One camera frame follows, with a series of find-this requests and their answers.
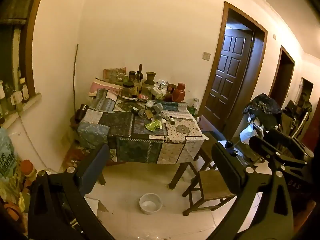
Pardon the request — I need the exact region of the wooden arch frame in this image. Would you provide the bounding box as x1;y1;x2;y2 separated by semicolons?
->
19;0;50;98

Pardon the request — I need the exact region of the large glass jar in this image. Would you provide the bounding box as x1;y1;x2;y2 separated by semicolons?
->
141;83;153;100

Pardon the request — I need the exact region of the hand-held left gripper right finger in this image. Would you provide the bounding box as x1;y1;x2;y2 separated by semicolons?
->
207;142;294;240

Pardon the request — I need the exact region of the dark patterned cloth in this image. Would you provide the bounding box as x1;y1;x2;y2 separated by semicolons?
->
243;93;283;116

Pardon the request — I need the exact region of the brown wooden door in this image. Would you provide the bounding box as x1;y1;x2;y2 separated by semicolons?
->
199;1;268;140

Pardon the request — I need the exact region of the patterned red packet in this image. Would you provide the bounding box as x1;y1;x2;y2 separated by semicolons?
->
103;67;127;83

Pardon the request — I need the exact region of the yellow-green bag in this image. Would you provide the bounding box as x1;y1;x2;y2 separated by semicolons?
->
0;180;27;214

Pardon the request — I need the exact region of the dark wooden stool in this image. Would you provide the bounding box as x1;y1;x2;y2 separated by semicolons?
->
194;136;227;173

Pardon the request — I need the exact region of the red thermos jug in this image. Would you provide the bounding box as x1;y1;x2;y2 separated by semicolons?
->
171;82;187;103

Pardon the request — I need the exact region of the large blue water jug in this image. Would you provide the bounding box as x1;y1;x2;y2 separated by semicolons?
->
0;127;18;182

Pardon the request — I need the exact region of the white cable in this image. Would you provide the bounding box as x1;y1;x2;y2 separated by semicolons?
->
17;104;54;174

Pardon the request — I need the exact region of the black-lid glass jar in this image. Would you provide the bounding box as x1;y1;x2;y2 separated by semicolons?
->
122;82;136;97

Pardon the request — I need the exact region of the dark hanging jacket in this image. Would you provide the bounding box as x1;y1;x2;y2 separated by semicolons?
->
299;92;313;130

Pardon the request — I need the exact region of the dark door mat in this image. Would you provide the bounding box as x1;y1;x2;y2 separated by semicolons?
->
202;131;225;142

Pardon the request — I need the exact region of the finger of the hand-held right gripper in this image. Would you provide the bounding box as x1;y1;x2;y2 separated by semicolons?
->
265;127;313;157
250;135;308;167

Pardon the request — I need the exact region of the white power adapter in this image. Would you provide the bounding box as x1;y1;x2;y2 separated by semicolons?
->
11;89;22;106

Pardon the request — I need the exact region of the thin wooden stick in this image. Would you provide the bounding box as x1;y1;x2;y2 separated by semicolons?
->
72;44;80;114

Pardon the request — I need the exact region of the clay vase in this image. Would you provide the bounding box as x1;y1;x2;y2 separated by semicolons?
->
145;71;157;85

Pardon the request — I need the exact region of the narrow wooden door frame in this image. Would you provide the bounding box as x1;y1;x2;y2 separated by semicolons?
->
268;45;296;109

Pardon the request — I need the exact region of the green wrapper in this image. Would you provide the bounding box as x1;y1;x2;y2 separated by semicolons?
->
144;120;163;132

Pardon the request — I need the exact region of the brown label bottle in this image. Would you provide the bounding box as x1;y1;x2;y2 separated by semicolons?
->
19;77;30;103

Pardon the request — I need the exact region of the orange-cap jar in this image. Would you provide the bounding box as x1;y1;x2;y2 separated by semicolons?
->
20;159;37;182

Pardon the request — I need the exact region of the dark open doorway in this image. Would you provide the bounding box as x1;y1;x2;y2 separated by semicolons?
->
297;77;314;110

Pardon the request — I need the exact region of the pink embroidered cloth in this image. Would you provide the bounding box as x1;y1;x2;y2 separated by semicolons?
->
89;78;123;96

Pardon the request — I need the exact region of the patchwork tablecloth table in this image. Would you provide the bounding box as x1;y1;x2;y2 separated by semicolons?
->
77;87;208;165

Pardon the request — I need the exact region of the dark shoe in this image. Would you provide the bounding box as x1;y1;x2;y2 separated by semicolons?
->
224;141;238;155

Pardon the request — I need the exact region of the clear liquor bottle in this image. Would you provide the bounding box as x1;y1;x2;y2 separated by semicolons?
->
132;76;141;98

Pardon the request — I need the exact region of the white cloth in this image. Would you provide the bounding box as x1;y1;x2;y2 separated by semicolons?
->
239;126;256;141

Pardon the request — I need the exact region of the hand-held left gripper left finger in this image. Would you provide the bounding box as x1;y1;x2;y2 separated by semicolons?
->
27;144;115;240

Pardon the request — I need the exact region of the brown panel door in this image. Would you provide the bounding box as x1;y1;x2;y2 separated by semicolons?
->
204;33;253;132

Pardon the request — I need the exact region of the light wooden stool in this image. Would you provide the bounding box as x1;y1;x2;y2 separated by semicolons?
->
182;169;237;217

